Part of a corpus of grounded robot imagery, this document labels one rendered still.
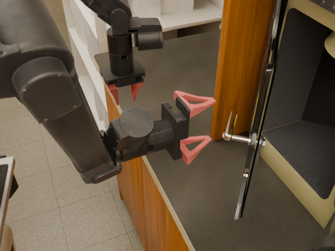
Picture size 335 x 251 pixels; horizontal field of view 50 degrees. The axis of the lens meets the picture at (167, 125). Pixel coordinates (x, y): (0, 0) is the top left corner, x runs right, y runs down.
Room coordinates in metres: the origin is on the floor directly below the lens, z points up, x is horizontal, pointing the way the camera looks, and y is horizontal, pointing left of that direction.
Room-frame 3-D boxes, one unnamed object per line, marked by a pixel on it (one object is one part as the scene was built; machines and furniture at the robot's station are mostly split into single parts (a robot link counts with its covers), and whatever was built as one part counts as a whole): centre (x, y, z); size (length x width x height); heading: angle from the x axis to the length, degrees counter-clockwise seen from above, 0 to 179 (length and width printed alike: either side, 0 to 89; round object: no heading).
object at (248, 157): (0.60, -0.19, 1.19); 0.30 x 0.01 x 0.40; 163
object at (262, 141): (0.49, -0.17, 1.18); 0.02 x 0.02 x 0.06; 73
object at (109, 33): (0.76, 0.11, 1.27); 0.07 x 0.06 x 0.07; 102
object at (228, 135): (0.54, -0.14, 1.20); 0.10 x 0.05 x 0.03; 163
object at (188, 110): (0.54, -0.05, 1.24); 0.09 x 0.07 x 0.07; 116
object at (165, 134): (0.51, 0.01, 1.20); 0.07 x 0.07 x 0.10; 26
